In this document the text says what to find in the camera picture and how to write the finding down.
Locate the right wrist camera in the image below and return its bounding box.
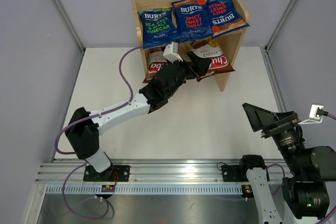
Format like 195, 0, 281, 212
299, 104, 329, 125

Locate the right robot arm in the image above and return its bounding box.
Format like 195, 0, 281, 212
243, 103, 335, 223

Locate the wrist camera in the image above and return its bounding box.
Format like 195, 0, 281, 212
299, 104, 329, 125
163, 42, 183, 63

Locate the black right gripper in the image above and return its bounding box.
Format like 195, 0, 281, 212
244, 102, 306, 175

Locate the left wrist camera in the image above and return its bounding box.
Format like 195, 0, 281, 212
163, 42, 183, 63

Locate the small blue Burts chilli bag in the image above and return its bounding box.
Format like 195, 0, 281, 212
172, 0, 214, 42

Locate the purple cable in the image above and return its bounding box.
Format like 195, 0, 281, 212
54, 46, 144, 220
265, 111, 336, 224

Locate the large blue Burts chilli bag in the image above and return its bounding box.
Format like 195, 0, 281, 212
207, 0, 249, 38

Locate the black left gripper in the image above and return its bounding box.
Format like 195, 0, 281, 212
166, 51, 211, 97

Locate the Burts sea salt vinegar bag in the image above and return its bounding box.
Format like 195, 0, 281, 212
138, 8, 181, 49

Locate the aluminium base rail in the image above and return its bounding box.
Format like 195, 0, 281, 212
35, 158, 292, 186

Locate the Chuba cassava chips bag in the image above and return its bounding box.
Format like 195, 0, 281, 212
184, 37, 235, 82
143, 47, 168, 83

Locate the white slotted cable duct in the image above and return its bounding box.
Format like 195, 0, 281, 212
46, 184, 251, 195

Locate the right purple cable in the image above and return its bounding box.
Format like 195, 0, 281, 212
265, 111, 336, 224

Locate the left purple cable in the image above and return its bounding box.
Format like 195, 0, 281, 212
54, 46, 144, 220

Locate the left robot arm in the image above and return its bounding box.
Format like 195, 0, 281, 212
65, 51, 212, 182

